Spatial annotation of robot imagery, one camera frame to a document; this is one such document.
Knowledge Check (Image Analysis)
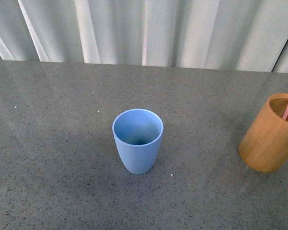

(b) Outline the blue plastic cup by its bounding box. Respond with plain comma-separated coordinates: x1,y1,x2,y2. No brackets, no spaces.
112,109,164,174

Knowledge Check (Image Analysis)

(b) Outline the bamboo chopstick holder cup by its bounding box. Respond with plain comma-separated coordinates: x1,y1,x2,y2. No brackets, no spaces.
238,93,288,173

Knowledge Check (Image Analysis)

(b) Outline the white curtain left panel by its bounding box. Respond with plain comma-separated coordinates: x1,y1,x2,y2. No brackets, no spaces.
0,0,288,73

